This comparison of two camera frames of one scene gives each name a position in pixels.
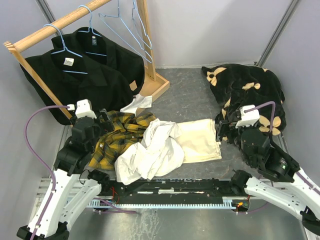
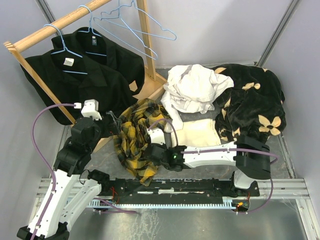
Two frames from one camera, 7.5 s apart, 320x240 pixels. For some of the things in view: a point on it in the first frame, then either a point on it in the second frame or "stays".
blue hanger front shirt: (66, 49) stays
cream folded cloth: (199, 140) stays
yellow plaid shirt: (128, 129) → (132, 139)
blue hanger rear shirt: (89, 30) stays
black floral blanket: (233, 85) stays
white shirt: (158, 153) → (191, 87)
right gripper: (223, 126) → (162, 145)
